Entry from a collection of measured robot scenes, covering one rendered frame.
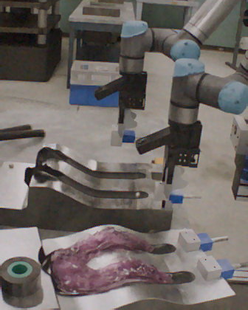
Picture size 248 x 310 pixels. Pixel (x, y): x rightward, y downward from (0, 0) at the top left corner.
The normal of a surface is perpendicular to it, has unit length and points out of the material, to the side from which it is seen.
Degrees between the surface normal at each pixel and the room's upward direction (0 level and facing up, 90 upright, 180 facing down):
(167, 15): 90
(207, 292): 0
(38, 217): 90
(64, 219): 90
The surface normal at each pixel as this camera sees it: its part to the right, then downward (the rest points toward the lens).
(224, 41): 0.00, 0.42
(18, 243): 0.08, -0.91
